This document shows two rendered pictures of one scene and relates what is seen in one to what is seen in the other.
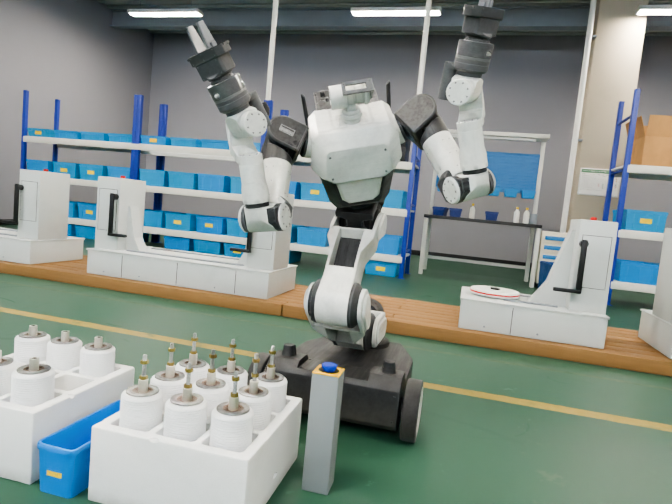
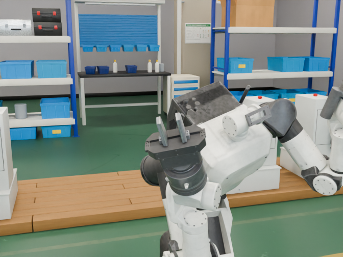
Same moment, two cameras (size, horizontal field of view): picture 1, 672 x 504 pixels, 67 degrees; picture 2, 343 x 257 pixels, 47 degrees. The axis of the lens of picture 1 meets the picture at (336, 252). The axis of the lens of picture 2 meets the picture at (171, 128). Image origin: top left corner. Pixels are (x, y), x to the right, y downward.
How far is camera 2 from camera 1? 1.11 m
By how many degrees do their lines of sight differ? 31
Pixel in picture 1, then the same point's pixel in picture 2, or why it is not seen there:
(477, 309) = not seen: hidden behind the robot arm
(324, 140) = (224, 164)
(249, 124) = (215, 202)
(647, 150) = (238, 15)
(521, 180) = (146, 36)
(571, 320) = (259, 174)
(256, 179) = (206, 242)
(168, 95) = not seen: outside the picture
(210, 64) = (184, 157)
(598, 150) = (195, 9)
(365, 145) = (254, 159)
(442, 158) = (308, 156)
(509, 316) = not seen: hidden behind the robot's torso
